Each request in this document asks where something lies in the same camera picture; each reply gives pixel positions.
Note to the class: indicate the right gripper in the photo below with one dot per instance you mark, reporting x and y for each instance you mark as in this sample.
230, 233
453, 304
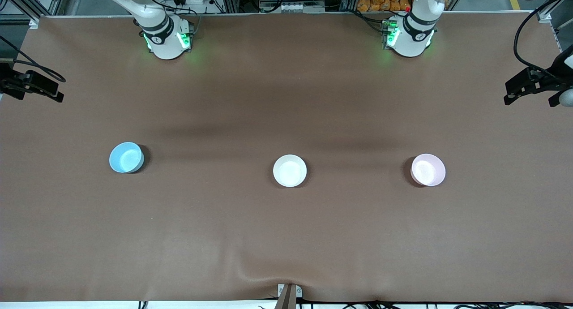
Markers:
10, 82

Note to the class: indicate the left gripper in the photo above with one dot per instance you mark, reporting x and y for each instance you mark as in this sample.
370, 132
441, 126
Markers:
547, 79

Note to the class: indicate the blue bowl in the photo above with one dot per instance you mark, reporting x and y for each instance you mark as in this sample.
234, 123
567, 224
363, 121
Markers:
126, 157

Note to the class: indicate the pink bowl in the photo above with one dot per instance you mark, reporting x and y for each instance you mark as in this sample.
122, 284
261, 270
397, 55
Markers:
428, 169

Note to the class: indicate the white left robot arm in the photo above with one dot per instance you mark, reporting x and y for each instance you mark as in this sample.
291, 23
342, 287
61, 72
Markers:
414, 36

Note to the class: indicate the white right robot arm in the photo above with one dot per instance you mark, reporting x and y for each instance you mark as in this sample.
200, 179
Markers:
163, 36

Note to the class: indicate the white bowl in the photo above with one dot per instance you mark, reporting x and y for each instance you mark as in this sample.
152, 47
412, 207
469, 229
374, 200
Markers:
290, 170

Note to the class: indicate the small white power strip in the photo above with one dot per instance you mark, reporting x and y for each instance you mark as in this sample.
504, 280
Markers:
295, 7

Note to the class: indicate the brown table mat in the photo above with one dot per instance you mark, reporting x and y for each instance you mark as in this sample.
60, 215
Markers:
286, 237

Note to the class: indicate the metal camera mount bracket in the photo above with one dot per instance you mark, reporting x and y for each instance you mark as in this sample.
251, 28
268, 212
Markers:
288, 295

